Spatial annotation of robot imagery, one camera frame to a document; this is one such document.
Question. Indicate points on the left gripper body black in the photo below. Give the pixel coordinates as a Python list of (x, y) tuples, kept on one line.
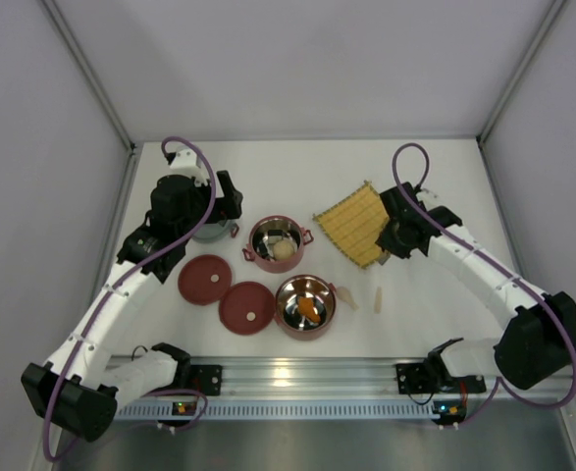
[(228, 197)]

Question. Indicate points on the grey lunch box lid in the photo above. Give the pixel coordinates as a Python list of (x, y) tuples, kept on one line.
[(210, 233)]

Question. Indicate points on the sushi roll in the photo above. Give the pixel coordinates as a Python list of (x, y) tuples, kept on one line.
[(275, 233), (263, 251)]

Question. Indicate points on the pink lunch box tier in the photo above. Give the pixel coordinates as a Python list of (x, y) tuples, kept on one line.
[(299, 236)]

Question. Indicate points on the white steamed bun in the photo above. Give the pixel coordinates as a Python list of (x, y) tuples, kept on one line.
[(283, 250)]

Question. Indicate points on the dark red lid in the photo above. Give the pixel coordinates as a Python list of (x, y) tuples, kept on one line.
[(205, 279), (247, 308)]

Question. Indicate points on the orange fried chicken piece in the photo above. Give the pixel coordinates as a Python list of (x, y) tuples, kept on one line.
[(306, 308)]

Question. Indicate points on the metal tongs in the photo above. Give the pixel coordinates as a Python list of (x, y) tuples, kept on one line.
[(383, 258)]

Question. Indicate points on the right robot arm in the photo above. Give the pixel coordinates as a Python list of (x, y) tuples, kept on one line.
[(538, 329)]

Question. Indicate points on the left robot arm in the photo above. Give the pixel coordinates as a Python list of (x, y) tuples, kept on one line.
[(74, 389)]

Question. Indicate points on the bamboo woven mat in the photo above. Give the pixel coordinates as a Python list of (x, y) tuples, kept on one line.
[(354, 224)]

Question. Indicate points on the beige spoon head piece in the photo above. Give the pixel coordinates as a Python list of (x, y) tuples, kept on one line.
[(345, 296)]

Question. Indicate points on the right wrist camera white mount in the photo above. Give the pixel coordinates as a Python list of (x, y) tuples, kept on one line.
[(428, 198)]

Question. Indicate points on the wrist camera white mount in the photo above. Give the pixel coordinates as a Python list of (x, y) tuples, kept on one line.
[(185, 162), (428, 198)]

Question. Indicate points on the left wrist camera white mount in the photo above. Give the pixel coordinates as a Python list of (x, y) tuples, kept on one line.
[(185, 162)]

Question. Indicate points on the beige spoon handle piece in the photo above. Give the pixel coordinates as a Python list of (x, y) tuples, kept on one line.
[(378, 301)]

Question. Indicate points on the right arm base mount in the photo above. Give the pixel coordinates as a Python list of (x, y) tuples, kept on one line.
[(421, 378)]

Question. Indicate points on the aluminium mounting rail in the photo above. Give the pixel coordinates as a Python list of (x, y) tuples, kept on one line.
[(267, 378)]

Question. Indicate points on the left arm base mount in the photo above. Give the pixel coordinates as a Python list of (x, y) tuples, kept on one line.
[(204, 378)]

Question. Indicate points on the perforated cable duct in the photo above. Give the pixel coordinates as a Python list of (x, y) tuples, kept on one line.
[(230, 410)]

